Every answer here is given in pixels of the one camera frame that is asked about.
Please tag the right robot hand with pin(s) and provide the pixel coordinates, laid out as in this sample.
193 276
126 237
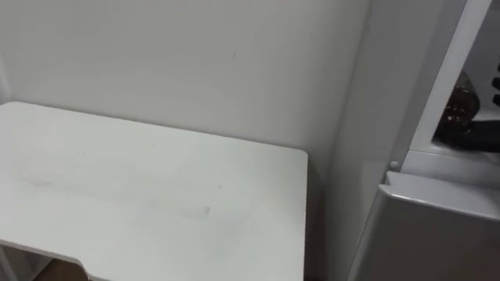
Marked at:
486 134

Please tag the dark brown food bag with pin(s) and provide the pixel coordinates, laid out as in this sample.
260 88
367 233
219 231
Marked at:
459 107

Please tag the grey fridge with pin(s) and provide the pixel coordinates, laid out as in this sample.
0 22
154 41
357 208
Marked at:
410 218

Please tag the white desk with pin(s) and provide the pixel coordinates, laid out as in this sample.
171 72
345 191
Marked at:
148 183

